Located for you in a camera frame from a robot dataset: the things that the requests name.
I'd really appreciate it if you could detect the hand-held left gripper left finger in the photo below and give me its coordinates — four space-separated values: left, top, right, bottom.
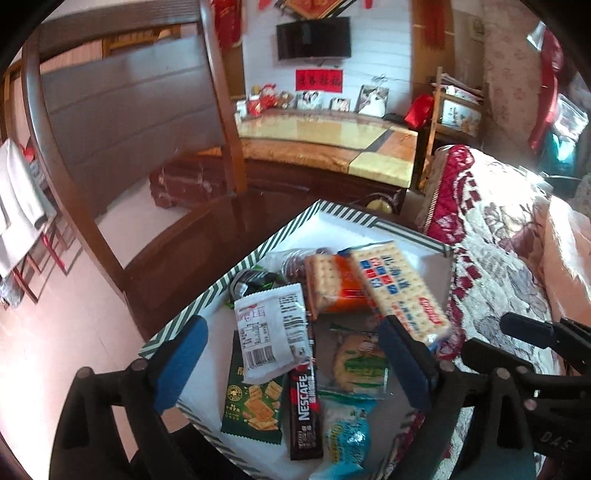
48 315 209 480

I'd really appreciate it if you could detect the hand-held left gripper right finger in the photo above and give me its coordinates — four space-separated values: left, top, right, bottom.
378 316 536 480

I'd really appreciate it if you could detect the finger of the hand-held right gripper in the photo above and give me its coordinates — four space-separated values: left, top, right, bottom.
500 312 571 352
462 338 539 386

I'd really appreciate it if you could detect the clear-wrapped cake packet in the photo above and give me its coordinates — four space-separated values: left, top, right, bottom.
318 323 393 400

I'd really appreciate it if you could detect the blue checked cracker packet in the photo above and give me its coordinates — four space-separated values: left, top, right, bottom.
339 240 453 347

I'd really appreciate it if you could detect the green cracker packet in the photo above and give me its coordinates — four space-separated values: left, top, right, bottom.
221 330 284 446

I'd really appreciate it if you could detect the white red-print snack packet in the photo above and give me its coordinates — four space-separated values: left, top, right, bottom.
233 282 311 385

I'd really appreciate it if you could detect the blue candy packet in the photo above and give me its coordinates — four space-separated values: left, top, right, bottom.
309 399 377 480

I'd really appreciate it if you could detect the orange cracker packet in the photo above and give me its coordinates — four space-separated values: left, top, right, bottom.
305 254 375 317

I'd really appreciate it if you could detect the dark green snack packet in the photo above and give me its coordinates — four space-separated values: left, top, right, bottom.
226 268 289 308

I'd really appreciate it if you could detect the black coffee stick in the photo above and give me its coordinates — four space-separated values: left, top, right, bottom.
290 318 324 461

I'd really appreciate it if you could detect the striped cardboard box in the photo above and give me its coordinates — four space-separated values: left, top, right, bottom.
139 198 455 480

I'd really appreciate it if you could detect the peach quilt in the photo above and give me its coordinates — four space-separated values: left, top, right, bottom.
540 194 591 324

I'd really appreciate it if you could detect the floral fleece blanket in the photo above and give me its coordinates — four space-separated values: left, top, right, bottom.
397 145 568 480

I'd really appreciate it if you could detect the teal bag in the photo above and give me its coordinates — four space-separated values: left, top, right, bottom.
545 129 578 167

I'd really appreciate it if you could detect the white towel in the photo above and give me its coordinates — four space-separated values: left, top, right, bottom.
0 138 47 278

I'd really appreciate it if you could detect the framed floral painting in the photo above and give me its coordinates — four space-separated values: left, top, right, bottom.
438 99 481 134

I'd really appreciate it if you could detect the wooden shelf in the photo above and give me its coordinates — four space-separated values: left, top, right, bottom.
427 67 483 153

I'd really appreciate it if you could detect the shiny red bag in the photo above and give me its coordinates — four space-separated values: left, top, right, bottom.
529 30 564 153

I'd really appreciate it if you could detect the red cloth bag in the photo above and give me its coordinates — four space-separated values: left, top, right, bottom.
405 95 435 130

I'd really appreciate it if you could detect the marble-top wooden table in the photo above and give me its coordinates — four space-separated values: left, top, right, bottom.
150 108 419 217

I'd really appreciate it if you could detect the wooden chair grey back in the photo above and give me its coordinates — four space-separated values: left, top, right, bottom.
21 0 324 342

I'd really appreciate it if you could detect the floral curtain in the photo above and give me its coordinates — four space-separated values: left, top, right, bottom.
482 0 546 153

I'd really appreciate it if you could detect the red doll figure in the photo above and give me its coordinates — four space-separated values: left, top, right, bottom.
247 83 280 116

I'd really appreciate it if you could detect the red hanging decoration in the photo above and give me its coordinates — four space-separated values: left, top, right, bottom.
212 0 243 51

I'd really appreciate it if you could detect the wedding photo frame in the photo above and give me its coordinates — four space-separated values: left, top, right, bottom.
356 84 389 116

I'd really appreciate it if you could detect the red wall banner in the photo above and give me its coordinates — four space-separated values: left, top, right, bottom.
295 69 345 92

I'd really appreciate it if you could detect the wall television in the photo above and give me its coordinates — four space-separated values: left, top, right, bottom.
276 17 352 60

